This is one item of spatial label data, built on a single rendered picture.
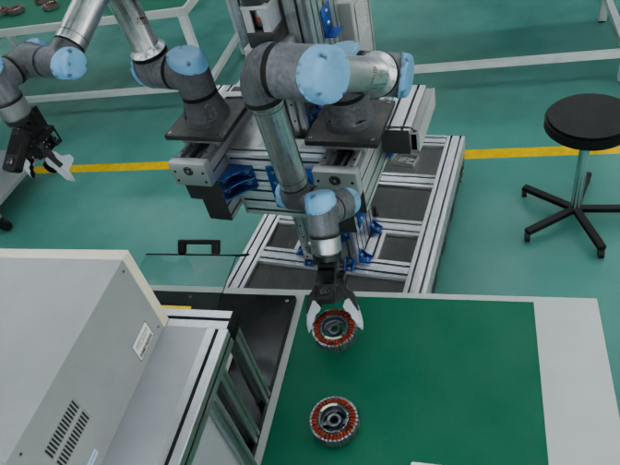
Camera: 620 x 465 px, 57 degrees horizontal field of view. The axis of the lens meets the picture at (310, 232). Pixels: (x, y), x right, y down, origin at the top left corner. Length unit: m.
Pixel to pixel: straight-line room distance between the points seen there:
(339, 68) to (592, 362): 0.88
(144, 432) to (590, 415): 0.92
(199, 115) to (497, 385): 1.17
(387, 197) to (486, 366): 1.41
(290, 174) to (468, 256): 1.44
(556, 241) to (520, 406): 1.48
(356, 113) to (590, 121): 1.14
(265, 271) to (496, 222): 1.13
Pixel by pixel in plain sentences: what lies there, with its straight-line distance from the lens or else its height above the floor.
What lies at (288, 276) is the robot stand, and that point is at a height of 0.21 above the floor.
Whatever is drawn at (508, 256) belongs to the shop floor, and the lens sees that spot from 2.69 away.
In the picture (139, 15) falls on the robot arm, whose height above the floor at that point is 1.39.
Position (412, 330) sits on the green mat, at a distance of 1.50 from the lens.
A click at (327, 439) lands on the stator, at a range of 1.34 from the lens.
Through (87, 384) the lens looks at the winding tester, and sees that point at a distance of 1.01.
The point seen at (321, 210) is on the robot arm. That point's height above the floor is 1.10.
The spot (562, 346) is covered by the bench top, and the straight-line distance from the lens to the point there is 1.50.
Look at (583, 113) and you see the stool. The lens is 2.56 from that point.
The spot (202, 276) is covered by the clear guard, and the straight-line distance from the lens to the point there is 1.33.
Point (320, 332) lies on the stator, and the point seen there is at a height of 0.84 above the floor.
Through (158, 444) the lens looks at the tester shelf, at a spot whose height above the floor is 1.11.
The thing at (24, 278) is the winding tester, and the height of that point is 1.32.
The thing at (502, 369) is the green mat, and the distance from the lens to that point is 1.44.
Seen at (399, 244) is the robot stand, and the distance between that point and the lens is 2.47.
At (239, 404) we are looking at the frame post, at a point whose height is 0.91.
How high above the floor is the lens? 1.97
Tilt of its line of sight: 43 degrees down
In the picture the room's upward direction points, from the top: 15 degrees counter-clockwise
